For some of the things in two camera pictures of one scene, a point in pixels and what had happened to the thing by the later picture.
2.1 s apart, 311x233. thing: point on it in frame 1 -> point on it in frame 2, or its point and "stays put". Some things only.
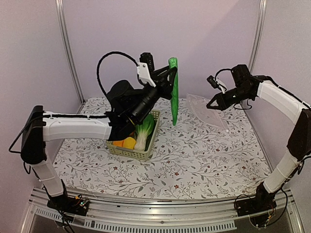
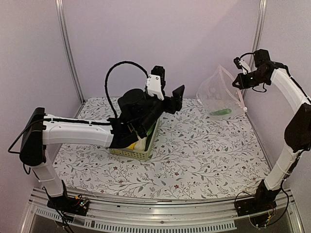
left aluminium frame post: [59, 8] stays put
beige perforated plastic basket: [141, 155] stays put
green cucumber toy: [173, 62] -> [221, 112]
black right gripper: [222, 103] -> [242, 84]
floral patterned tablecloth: [195, 159] stays put
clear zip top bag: [208, 115] -> [217, 96]
